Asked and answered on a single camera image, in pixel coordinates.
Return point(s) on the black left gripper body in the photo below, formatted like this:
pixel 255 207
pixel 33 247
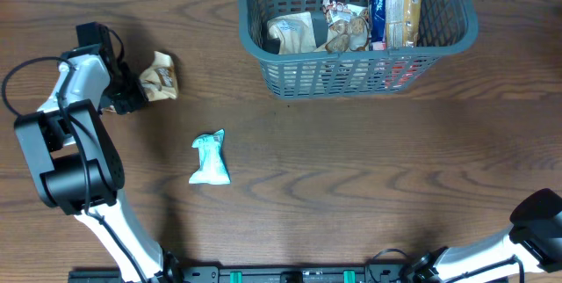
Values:
pixel 128 88

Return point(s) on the teal packet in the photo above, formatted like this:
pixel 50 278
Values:
pixel 212 169

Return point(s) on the beige dried mushroom bag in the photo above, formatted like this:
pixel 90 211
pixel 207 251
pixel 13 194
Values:
pixel 294 32

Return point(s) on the beige mushroom snack bag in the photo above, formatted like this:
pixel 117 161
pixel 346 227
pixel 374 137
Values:
pixel 349 28

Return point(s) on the blue tissue pack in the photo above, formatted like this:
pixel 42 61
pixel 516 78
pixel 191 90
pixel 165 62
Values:
pixel 377 13

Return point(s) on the orange noodle packet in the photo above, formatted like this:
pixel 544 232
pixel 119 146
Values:
pixel 402 19

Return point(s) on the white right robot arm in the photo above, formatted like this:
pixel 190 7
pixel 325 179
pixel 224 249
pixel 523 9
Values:
pixel 531 244

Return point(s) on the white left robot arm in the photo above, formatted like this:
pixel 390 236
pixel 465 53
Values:
pixel 73 162

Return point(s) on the grey plastic basket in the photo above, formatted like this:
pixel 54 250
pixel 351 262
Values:
pixel 446 27

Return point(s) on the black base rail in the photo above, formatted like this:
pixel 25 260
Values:
pixel 369 274

